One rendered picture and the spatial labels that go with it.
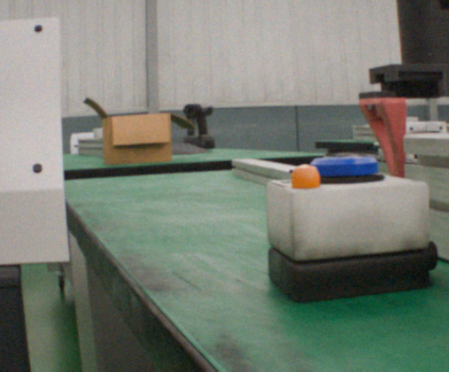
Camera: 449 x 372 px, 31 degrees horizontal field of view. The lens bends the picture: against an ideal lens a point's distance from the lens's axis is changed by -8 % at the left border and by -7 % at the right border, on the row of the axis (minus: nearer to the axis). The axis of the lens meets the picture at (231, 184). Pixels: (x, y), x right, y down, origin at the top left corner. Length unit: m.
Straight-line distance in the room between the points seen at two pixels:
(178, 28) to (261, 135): 1.90
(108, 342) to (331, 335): 1.48
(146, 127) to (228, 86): 9.22
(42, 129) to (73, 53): 10.90
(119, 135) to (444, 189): 2.17
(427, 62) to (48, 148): 0.30
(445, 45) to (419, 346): 0.37
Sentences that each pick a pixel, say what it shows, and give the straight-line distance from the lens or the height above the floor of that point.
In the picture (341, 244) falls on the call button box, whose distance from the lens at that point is 0.46.
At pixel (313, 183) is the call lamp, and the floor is 0.84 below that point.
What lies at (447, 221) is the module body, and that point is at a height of 0.81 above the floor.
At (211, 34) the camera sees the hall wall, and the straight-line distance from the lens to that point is 11.88.
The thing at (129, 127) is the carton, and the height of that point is 0.89.
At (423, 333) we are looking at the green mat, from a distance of 0.37.
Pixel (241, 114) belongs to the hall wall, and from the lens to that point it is 11.89.
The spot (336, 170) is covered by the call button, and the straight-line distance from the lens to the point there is 0.47.
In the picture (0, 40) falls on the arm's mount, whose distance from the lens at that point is 0.79.
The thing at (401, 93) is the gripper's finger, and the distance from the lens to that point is 0.70.
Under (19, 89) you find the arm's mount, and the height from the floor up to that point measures 0.92.
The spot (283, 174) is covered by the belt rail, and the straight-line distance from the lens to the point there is 1.25.
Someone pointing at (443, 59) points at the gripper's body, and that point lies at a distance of 0.67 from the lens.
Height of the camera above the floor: 0.87
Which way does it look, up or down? 4 degrees down
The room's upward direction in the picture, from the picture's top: 3 degrees counter-clockwise
